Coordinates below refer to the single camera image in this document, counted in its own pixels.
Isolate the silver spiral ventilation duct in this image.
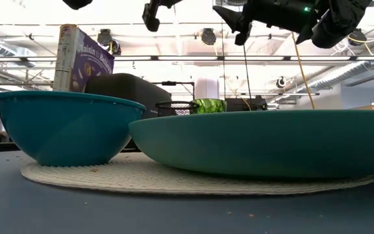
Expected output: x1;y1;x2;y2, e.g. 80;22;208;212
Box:
290;42;374;95

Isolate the long ceiling light rail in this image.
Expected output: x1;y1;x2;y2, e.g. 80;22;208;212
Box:
0;55;374;62

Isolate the black mesh basket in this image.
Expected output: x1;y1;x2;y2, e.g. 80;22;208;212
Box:
155;100;201;118

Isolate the purple and white cereal box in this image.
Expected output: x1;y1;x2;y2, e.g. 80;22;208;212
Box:
53;23;116;94

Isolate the yellow hanging cable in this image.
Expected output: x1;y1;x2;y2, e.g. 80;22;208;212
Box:
291;31;316;110

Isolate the black padded chair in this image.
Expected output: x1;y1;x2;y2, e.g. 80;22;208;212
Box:
84;72;173;119

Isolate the green cut glass tumbler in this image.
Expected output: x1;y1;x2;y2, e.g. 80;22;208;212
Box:
192;98;228;114

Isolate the black box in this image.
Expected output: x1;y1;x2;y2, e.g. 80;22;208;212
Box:
225;96;268;112

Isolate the teal plate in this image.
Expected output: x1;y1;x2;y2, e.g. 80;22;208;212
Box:
128;109;374;179

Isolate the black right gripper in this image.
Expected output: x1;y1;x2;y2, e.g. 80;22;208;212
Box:
212;0;318;47

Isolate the thin black hanging cable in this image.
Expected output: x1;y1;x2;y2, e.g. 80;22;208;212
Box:
219;16;226;98

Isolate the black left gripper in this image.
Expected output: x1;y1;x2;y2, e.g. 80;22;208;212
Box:
142;0;167;33

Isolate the white cylinder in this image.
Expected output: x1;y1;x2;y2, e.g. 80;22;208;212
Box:
195;73;220;99

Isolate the blue plastic bowl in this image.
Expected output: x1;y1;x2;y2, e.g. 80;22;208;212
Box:
0;90;147;167

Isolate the cream woven round placemat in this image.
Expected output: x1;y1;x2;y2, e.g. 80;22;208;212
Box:
20;152;374;196

